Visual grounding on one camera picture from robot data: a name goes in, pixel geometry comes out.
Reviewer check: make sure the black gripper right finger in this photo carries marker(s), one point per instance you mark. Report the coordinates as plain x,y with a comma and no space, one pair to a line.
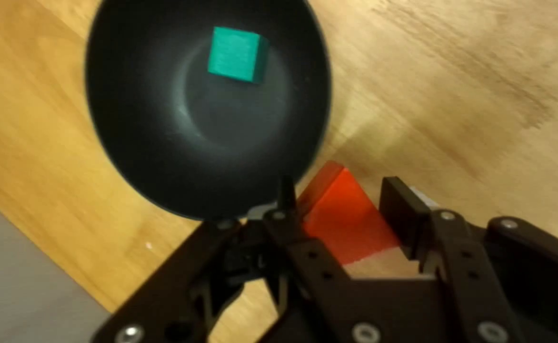
501,281

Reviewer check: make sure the green block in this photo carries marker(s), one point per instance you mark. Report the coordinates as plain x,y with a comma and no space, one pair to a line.
236,54

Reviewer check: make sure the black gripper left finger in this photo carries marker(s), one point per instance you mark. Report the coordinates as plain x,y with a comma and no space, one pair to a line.
185,296

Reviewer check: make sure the orange block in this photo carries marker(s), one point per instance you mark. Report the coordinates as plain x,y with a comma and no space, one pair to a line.
336,211

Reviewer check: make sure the black bowl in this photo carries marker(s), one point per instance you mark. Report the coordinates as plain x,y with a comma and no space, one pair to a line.
195,144

